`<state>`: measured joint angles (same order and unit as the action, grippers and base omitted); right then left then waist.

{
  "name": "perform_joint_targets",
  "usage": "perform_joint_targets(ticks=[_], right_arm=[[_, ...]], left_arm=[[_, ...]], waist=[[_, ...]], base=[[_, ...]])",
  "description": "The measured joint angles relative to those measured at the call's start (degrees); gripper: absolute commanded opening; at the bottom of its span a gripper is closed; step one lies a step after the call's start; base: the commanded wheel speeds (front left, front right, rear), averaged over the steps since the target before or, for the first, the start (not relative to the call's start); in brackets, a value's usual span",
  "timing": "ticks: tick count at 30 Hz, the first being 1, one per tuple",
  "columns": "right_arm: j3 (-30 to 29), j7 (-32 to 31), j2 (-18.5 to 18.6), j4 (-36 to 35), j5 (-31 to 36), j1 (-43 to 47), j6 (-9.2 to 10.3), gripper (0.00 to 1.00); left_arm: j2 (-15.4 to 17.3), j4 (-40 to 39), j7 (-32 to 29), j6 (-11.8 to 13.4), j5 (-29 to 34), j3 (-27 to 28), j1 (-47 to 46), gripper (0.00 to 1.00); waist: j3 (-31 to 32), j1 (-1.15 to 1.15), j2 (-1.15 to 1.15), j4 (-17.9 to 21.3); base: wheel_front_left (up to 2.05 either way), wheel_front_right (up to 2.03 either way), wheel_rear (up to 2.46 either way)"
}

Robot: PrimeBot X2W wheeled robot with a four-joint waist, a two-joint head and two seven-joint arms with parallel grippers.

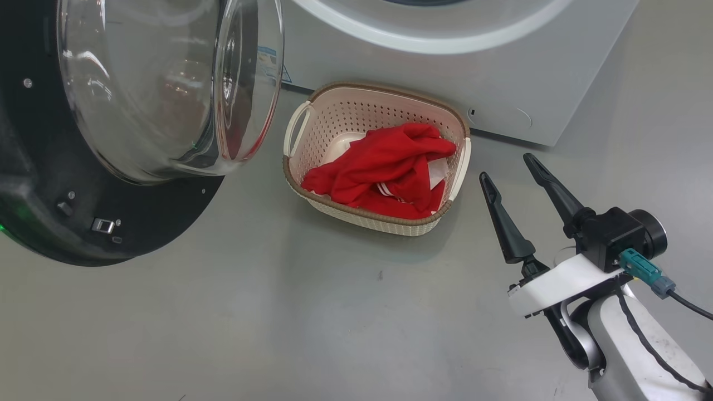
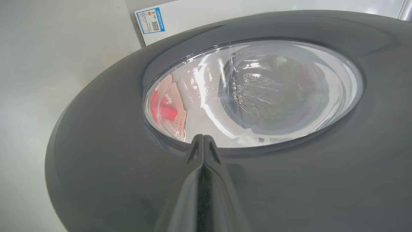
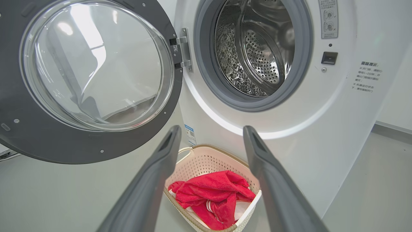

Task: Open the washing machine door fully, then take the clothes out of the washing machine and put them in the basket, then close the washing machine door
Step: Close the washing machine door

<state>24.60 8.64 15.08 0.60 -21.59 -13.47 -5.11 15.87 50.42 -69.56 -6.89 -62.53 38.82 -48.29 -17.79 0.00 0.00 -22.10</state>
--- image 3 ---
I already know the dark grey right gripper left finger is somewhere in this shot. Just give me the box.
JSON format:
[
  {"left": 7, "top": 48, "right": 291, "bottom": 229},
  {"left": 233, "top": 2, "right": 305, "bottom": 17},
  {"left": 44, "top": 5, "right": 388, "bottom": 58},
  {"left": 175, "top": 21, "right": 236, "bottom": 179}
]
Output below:
[{"left": 97, "top": 125, "right": 182, "bottom": 232}]

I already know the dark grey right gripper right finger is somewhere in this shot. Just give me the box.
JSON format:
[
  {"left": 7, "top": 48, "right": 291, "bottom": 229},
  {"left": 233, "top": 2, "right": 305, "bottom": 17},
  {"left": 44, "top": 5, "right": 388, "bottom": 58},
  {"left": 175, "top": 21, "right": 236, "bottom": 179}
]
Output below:
[{"left": 243, "top": 126, "right": 329, "bottom": 232}]

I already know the red garment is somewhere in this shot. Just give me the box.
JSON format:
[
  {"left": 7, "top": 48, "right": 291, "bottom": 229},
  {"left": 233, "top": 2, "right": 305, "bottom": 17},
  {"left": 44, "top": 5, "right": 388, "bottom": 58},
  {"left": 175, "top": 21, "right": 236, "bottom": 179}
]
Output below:
[
  {"left": 168, "top": 170, "right": 256, "bottom": 210},
  {"left": 190, "top": 193, "right": 240, "bottom": 231}
]

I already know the dark round glass washer door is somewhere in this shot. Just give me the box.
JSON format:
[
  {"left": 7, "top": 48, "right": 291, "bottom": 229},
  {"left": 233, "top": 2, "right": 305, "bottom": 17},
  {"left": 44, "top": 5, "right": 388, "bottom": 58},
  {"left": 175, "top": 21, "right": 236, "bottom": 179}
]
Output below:
[{"left": 0, "top": 0, "right": 184, "bottom": 165}]

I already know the cream perforated laundry basket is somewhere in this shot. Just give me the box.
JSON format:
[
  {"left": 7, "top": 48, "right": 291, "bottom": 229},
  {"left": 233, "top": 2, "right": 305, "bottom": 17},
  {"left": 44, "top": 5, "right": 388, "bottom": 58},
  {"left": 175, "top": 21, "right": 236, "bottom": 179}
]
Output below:
[{"left": 163, "top": 144, "right": 262, "bottom": 232}]

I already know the white washing machine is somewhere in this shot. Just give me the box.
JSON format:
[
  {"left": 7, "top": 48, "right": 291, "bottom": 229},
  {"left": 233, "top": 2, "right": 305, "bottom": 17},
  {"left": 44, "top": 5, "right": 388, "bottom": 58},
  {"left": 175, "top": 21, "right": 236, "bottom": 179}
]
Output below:
[{"left": 156, "top": 0, "right": 412, "bottom": 218}]

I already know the black door latch slot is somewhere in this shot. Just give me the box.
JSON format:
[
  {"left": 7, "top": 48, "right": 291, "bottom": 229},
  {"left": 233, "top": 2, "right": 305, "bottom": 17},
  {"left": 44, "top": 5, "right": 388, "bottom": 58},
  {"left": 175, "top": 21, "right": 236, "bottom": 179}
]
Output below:
[{"left": 321, "top": 52, "right": 338, "bottom": 65}]

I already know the metal door hinge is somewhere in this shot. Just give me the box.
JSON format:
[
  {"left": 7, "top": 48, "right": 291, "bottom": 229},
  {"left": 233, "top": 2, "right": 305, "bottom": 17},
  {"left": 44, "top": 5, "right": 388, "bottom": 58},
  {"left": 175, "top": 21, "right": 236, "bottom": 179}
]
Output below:
[{"left": 170, "top": 27, "right": 194, "bottom": 73}]

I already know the blue energy label sticker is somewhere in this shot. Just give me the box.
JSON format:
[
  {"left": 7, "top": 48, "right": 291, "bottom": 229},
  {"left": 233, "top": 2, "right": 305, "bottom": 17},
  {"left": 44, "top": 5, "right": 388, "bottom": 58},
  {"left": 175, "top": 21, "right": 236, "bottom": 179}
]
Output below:
[{"left": 184, "top": 124, "right": 197, "bottom": 147}]

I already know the printed text label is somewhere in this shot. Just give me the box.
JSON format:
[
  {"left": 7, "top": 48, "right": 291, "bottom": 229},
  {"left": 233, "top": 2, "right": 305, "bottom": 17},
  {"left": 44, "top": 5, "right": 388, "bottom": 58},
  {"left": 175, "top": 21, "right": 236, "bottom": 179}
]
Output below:
[{"left": 352, "top": 61, "right": 383, "bottom": 94}]

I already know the grey warning sticker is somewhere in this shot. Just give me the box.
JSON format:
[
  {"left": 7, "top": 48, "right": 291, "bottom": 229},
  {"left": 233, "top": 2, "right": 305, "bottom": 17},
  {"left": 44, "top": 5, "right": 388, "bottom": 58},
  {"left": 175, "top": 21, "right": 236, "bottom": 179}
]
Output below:
[{"left": 319, "top": 0, "right": 339, "bottom": 39}]

